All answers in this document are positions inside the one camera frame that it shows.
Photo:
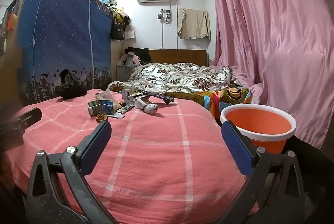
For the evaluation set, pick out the long blue snack wrapper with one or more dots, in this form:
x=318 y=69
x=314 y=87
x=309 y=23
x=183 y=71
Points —
x=164 y=97

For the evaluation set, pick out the pink checked blanket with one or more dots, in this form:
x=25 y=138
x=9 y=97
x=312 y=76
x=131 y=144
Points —
x=156 y=151

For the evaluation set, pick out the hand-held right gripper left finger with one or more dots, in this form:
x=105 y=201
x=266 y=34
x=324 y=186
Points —
x=95 y=147

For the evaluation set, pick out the beige hanging towel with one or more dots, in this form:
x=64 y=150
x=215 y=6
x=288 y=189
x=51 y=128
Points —
x=194 y=23

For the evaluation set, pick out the white nightstand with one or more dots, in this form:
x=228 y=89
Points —
x=122 y=72

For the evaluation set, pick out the small brown scrap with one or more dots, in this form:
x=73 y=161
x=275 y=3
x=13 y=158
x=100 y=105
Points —
x=101 y=117

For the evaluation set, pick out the white paper note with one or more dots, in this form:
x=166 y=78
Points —
x=130 y=34

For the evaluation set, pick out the wooden headboard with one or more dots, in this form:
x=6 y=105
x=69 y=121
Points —
x=177 y=56

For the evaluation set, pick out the small white green sachet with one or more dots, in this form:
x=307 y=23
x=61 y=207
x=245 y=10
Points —
x=122 y=111

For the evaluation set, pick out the clear plastic wrapper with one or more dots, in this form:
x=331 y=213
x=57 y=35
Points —
x=104 y=95

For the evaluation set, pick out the green blue packet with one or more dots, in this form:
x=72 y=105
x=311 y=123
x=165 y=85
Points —
x=103 y=107

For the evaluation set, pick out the pink curtain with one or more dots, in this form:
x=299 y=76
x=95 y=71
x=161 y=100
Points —
x=266 y=31

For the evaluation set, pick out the silver wrapper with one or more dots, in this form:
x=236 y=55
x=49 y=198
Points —
x=148 y=108

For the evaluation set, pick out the hanging clothes on rail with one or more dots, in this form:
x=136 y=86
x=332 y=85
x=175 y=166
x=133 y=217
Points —
x=9 y=20

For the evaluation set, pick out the hanging yellow black clothes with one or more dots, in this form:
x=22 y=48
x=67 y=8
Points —
x=120 y=16

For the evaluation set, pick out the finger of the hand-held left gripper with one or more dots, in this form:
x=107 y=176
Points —
x=30 y=116

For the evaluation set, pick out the pile of clothes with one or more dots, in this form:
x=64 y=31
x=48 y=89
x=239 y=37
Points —
x=138 y=54

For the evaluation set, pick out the orange bucket with white rim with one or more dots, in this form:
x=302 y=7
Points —
x=257 y=122

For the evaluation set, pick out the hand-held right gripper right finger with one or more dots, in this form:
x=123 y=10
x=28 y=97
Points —
x=237 y=148

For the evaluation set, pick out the floral brown white quilt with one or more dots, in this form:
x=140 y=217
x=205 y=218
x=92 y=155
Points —
x=177 y=77

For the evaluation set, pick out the wall socket with plugs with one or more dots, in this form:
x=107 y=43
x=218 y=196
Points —
x=167 y=16

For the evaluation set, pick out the hanging black bag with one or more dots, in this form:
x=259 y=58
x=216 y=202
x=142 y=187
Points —
x=118 y=31

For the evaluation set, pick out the blue fabric wardrobe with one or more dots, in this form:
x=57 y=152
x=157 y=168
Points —
x=62 y=31

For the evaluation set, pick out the colourful cartoon bed sheet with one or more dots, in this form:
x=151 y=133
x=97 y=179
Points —
x=229 y=96

